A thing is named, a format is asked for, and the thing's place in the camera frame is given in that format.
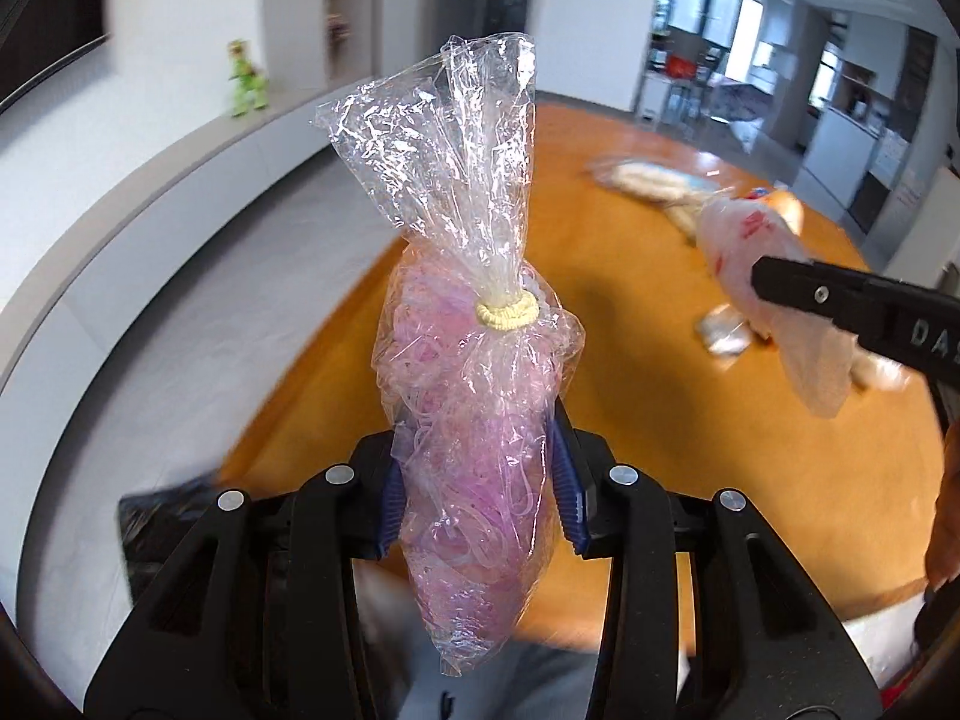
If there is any white red plastic bag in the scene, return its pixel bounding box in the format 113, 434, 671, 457
697, 199, 910, 418

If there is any clear bag of pink bands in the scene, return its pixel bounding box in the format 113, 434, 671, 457
314, 32, 586, 676

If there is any black trash bag bin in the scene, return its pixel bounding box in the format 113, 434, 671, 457
117, 473, 218, 603

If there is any person's right hand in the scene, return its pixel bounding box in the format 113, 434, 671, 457
924, 421, 960, 592

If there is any grey trousers leg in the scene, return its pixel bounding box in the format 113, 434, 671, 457
353, 562, 597, 718

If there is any white kitchen counter cabinet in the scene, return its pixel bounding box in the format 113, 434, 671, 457
791, 107, 877, 221

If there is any crumpled silver foil wrapper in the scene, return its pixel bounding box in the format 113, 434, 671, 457
697, 304, 754, 358

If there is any red dining chair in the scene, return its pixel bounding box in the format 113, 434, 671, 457
664, 52, 698, 82

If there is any green dinosaur toy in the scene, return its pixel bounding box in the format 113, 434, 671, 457
228, 39, 268, 117

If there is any long white wall cabinet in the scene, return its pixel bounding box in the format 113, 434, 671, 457
2, 93, 394, 611

